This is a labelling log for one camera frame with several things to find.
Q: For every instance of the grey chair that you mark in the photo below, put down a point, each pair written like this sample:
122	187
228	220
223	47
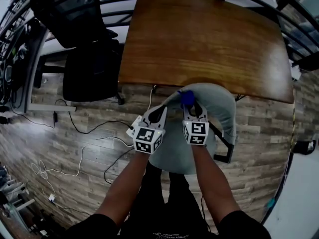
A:
214	103

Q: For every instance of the blue cloth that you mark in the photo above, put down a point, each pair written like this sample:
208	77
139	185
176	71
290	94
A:
187	97

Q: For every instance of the black box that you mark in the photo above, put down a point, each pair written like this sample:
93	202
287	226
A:
305	147

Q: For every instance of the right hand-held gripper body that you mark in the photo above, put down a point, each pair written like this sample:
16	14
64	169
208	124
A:
196	132

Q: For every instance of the grey desk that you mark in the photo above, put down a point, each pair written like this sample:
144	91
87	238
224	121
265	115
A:
35	66

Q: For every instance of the person's left forearm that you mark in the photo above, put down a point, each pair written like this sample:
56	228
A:
124	183

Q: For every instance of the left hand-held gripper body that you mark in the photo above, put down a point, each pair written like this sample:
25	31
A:
147	139

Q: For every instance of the person's black shirt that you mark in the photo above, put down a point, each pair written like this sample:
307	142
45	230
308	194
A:
159	226

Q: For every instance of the black office chair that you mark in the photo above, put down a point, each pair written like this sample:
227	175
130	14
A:
84	46

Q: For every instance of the white plug adapter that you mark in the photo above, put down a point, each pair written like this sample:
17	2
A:
51	198

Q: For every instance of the person's right forearm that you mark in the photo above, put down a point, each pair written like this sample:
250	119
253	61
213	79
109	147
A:
214	180

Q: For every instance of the black power adapter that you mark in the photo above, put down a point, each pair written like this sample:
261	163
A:
56	117

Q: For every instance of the white power strip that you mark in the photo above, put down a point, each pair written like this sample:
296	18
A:
133	128

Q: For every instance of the person's black trousers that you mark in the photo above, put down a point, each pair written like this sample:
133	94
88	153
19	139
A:
159	193

